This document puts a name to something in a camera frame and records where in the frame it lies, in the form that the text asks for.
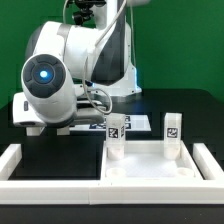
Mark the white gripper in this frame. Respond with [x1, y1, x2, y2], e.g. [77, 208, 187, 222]
[12, 92, 108, 128]

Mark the white square table top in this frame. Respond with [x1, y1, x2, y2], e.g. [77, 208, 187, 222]
[101, 140, 202, 180]

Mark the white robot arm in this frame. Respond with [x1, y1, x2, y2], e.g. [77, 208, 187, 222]
[13, 0, 141, 128]

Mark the white U-shaped obstacle fence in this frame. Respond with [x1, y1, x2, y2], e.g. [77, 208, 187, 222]
[0, 143, 224, 205]

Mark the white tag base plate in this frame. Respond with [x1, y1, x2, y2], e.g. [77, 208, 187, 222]
[70, 115, 151, 132]

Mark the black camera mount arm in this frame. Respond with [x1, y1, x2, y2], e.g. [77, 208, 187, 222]
[72, 0, 106, 25]

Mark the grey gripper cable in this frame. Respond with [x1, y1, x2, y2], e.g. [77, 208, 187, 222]
[82, 0, 129, 116]

